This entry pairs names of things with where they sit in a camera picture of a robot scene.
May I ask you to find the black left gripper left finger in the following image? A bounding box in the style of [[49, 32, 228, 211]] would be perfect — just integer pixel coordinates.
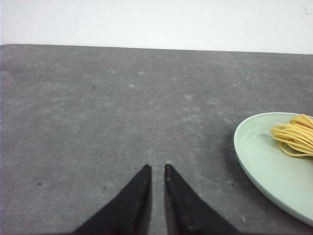
[[73, 164, 152, 235]]

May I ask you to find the yellow vermicelli bundle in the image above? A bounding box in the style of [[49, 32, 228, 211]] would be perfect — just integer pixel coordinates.
[[270, 114, 313, 159]]

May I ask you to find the light green plate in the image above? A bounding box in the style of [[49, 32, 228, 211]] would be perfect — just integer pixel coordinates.
[[233, 112, 313, 225]]

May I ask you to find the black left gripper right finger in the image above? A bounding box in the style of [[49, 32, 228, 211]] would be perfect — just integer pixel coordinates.
[[164, 164, 240, 235]]

